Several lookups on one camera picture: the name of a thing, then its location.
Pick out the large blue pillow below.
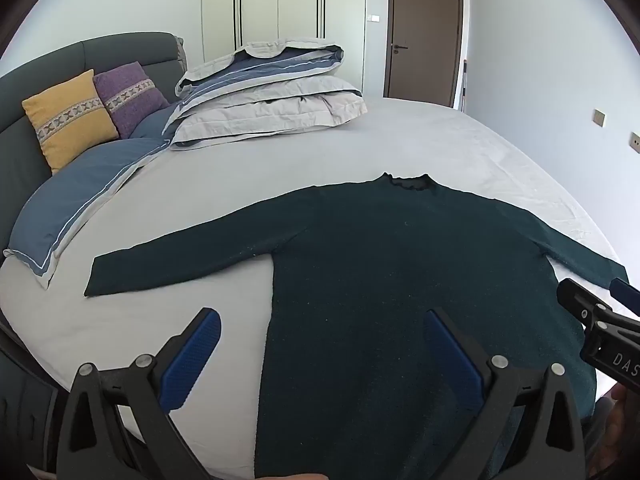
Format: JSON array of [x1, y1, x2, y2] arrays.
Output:
[[4, 136, 173, 292]]

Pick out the brown door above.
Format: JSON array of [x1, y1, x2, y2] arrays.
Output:
[[384, 0, 471, 108]]

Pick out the dark green sweater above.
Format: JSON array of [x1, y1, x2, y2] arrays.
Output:
[[83, 172, 631, 480]]

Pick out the dark grey upholstered headboard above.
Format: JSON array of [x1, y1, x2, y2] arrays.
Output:
[[0, 31, 188, 256]]

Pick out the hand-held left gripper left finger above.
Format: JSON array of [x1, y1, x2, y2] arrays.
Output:
[[56, 306, 223, 480]]

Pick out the purple patterned cushion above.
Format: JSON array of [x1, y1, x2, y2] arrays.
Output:
[[93, 61, 172, 140]]

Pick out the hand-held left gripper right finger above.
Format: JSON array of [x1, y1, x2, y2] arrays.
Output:
[[422, 307, 587, 480]]

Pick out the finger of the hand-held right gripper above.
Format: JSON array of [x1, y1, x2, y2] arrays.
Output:
[[609, 278, 640, 317], [556, 278, 613, 333]]

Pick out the white wardrobe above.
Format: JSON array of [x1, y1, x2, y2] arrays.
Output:
[[201, 0, 368, 96]]

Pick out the small blue pillow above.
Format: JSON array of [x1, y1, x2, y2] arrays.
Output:
[[129, 102, 183, 141]]

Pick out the yellow patterned cushion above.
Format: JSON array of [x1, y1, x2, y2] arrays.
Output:
[[21, 69, 120, 176]]

